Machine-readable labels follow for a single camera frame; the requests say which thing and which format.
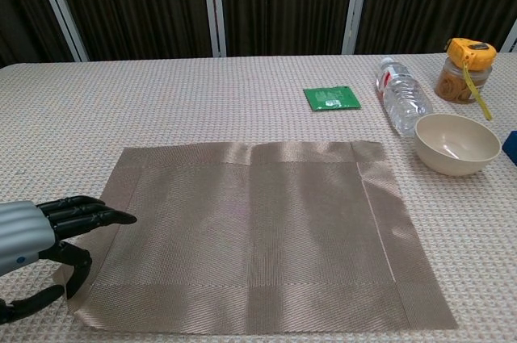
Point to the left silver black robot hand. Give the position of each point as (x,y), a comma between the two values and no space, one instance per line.
(20,230)

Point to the brown woven placemat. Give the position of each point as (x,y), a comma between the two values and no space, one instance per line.
(262,238)

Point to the beige bowl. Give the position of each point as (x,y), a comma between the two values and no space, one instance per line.
(456,157)

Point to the beige woven tablecloth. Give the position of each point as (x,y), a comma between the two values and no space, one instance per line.
(81,97)

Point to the green sachet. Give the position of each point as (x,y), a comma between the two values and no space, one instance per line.
(331,97)

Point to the clear plastic water bottle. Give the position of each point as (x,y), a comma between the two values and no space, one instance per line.
(404,97)

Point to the jar of rubber bands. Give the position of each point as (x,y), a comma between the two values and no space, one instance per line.
(452,86)

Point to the yellow tape measure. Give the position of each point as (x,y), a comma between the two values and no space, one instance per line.
(472,54)

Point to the blue toy brick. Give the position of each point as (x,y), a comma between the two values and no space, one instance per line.
(512,147)

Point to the white partition post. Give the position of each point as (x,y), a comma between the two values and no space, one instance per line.
(214,8)
(356,4)
(511,40)
(60,8)

